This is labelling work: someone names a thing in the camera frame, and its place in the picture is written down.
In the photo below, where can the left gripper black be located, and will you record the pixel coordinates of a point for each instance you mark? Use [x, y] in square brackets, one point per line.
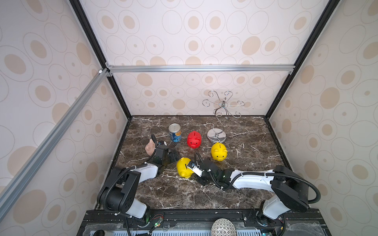
[172, 154]

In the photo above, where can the yellow piggy bank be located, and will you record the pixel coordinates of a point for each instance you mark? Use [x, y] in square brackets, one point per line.
[182, 168]
[219, 152]

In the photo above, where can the red piggy bank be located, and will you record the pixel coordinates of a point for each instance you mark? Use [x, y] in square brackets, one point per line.
[194, 139]

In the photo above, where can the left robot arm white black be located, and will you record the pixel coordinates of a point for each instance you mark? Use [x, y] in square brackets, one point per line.
[118, 193]

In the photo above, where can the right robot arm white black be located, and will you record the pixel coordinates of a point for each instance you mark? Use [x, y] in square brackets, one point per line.
[291, 192]

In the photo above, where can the pink piggy bank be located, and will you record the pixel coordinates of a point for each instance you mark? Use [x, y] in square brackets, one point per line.
[150, 147]

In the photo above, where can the soup can blue label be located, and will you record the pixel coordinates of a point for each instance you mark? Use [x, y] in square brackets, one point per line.
[175, 132]

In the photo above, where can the chrome mug tree stand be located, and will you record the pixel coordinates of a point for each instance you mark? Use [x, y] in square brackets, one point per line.
[218, 135]

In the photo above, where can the perforated metal ball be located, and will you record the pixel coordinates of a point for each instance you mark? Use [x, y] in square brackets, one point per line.
[223, 227]

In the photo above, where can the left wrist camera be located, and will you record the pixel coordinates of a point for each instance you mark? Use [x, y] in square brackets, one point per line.
[162, 143]

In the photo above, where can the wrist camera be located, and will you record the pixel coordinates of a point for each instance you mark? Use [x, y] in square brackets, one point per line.
[197, 170]
[162, 143]

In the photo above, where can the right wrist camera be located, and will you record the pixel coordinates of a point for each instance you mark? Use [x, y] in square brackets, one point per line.
[197, 170]

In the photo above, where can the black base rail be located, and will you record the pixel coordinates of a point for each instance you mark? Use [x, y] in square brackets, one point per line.
[199, 222]

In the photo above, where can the horizontal aluminium frame bar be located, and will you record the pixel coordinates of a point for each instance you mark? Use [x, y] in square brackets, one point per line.
[197, 68]

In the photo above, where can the diagonal aluminium frame bar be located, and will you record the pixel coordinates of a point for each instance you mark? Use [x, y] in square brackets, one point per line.
[31, 167]

